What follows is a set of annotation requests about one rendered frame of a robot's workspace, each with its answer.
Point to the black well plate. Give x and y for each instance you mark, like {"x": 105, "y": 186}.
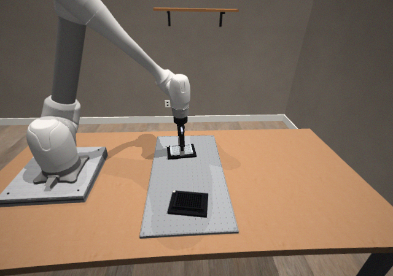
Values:
{"x": 181, "y": 201}

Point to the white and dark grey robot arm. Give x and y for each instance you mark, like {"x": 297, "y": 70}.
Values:
{"x": 52, "y": 137}

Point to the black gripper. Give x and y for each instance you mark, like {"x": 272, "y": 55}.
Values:
{"x": 180, "y": 130}

